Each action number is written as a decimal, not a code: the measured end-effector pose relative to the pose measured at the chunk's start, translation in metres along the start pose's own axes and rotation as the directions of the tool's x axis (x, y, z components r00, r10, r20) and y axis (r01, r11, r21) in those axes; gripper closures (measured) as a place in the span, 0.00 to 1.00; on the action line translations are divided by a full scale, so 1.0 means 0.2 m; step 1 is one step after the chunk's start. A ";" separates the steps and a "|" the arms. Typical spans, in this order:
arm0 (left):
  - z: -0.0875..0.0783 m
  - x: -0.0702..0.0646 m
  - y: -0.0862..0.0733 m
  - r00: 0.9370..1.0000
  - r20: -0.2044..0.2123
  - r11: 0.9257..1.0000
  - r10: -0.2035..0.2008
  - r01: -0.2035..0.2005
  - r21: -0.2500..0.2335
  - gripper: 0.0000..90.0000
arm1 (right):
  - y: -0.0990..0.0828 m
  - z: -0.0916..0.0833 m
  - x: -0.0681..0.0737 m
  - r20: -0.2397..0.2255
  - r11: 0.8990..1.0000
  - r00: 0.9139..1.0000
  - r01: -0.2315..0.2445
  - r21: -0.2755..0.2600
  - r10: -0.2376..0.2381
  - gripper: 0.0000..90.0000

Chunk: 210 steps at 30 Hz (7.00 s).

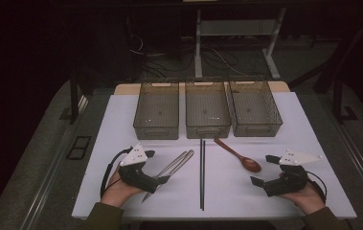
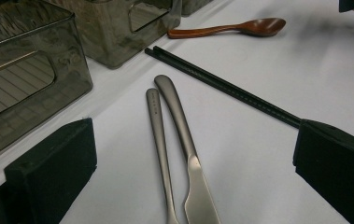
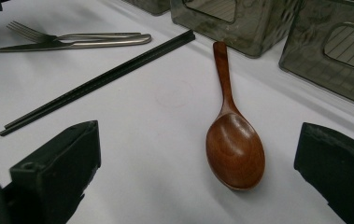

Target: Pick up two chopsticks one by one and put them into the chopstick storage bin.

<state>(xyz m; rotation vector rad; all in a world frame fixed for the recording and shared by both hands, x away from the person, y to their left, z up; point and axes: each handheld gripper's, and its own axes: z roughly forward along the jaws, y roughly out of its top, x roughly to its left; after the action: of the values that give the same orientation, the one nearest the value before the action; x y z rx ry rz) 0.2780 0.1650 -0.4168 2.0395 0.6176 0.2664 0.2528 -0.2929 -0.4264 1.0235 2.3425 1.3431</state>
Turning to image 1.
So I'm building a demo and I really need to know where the black metal stand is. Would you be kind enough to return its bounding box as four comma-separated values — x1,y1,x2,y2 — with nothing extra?
68,70,89,126
288,9,363,124

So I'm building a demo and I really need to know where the person's right hand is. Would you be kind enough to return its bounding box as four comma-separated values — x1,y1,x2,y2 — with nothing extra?
278,181,327,216

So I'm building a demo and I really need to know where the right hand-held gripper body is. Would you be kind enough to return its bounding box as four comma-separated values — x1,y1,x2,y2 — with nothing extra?
262,149,323,197

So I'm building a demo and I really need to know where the silver metal fork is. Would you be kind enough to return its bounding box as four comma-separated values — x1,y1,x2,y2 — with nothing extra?
156,150,188,178

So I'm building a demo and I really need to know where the hand-held gripper cable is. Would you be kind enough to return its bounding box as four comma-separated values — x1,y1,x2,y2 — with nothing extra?
100,147,134,199
306,171,328,204

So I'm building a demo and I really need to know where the white metal desk frame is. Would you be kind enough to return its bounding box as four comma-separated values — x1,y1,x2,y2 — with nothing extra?
193,8,287,81

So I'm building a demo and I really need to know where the left hand-held gripper cable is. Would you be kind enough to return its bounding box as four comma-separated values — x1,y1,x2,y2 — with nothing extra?
100,147,134,199

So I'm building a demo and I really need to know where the person's left hand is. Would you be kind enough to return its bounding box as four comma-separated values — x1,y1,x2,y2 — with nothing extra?
101,169,145,209

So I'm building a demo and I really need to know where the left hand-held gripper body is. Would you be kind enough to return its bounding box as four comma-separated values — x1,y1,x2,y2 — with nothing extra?
118,143,160,195

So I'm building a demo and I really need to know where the right hand-held gripper cable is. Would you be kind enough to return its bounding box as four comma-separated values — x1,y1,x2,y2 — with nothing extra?
306,171,328,204

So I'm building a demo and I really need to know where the tangle of floor cables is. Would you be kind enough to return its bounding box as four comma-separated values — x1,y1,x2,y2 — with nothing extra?
127,32,266,80

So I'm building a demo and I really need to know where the clear brown plastic bin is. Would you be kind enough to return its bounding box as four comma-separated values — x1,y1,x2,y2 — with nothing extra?
227,80,284,138
184,80,232,140
133,80,180,141

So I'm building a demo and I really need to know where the silver metal knife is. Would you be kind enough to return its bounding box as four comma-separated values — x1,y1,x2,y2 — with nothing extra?
141,149,195,203

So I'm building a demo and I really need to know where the brown wooden spoon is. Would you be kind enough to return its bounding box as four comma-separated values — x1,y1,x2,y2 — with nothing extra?
214,137,262,173

